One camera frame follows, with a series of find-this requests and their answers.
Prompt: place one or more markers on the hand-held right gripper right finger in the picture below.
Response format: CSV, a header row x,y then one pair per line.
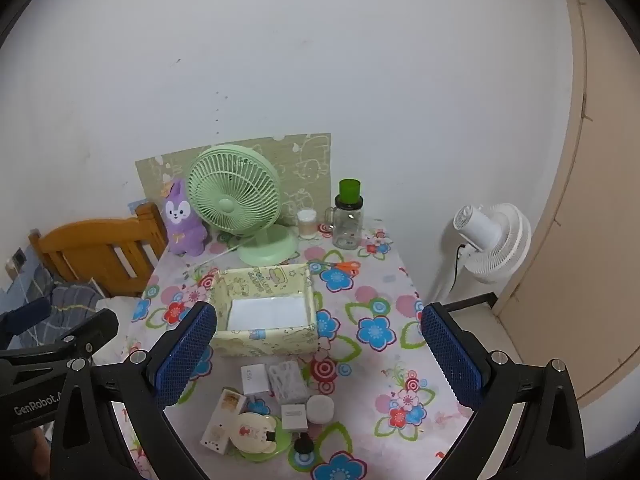
x,y
452,360

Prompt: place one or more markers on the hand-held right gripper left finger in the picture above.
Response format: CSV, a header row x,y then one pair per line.
x,y
185,355

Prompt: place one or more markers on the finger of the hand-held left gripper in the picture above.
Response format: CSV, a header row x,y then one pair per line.
x,y
95,327
22,317

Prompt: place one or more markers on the large white charger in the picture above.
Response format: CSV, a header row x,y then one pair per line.
x,y
254,380

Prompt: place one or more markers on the white rectangular carton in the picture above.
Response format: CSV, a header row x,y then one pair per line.
x,y
222,422

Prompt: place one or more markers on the cartoon print fabric storage box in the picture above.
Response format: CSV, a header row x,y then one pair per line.
x,y
265,342

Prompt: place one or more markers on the green bear compact mirror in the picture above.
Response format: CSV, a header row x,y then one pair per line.
x,y
255,432

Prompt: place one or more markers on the small white charger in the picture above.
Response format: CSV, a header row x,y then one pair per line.
x,y
294,417

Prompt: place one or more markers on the white earbuds case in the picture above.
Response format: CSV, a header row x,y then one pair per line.
x,y
321,409

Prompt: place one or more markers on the small black round object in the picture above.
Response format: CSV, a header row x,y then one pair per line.
x,y
303,444

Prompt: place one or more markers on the person's left hand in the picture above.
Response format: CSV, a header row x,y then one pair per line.
x,y
41,452

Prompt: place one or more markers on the grey plaid blanket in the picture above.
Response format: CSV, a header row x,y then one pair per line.
x,y
70,295

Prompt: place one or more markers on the wooden bed headboard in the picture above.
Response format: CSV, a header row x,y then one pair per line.
x,y
90,240

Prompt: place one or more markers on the white standing fan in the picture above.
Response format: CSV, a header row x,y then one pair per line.
x,y
500,245

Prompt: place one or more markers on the purple plush rabbit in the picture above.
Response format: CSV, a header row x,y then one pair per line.
x,y
182,230

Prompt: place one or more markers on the orange scissors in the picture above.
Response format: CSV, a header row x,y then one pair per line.
x,y
345,266

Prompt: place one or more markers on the green desk fan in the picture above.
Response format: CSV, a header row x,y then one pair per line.
x,y
232,207

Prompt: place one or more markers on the glass jar with green lid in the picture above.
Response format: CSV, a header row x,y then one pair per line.
x,y
347,225

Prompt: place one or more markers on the cotton swab jar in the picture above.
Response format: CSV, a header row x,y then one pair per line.
x,y
307,225

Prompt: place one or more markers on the beige door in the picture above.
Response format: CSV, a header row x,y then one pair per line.
x,y
590,210

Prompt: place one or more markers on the black metal frame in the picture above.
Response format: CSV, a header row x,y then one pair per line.
x,y
472,301

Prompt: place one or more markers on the blue wall sticker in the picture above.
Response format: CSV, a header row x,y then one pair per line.
x,y
137,205

